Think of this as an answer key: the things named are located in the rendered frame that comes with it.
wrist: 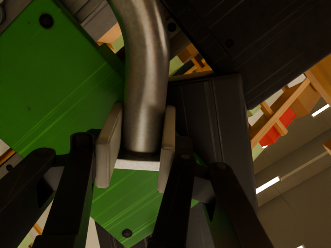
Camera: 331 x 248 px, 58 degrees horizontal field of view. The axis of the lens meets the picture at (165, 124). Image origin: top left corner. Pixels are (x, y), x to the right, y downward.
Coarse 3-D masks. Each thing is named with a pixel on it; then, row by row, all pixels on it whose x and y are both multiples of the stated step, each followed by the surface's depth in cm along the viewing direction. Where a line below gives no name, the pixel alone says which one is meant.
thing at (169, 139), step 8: (168, 112) 21; (168, 120) 20; (168, 128) 18; (168, 136) 17; (168, 144) 16; (168, 152) 16; (160, 160) 16; (168, 160) 16; (160, 168) 17; (168, 168) 16; (160, 176) 17; (160, 184) 17; (160, 192) 17
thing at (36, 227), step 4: (36, 224) 606; (36, 228) 602; (40, 228) 607; (40, 232) 602; (28, 236) 579; (24, 240) 568; (28, 240) 574; (32, 240) 580; (20, 244) 557; (24, 244) 563; (28, 244) 569; (32, 244) 621
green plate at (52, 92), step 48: (48, 0) 21; (0, 48) 22; (48, 48) 22; (96, 48) 22; (0, 96) 23; (48, 96) 23; (96, 96) 23; (48, 144) 25; (96, 192) 27; (144, 192) 27
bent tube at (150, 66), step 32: (128, 0) 17; (128, 32) 18; (160, 32) 18; (128, 64) 19; (160, 64) 19; (128, 96) 20; (160, 96) 20; (128, 128) 21; (160, 128) 21; (128, 160) 21
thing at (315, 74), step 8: (328, 56) 90; (320, 64) 90; (328, 64) 90; (304, 72) 99; (312, 72) 91; (320, 72) 91; (328, 72) 91; (312, 80) 97; (320, 80) 91; (328, 80) 91; (320, 88) 94; (328, 88) 91; (328, 96) 93; (328, 104) 100
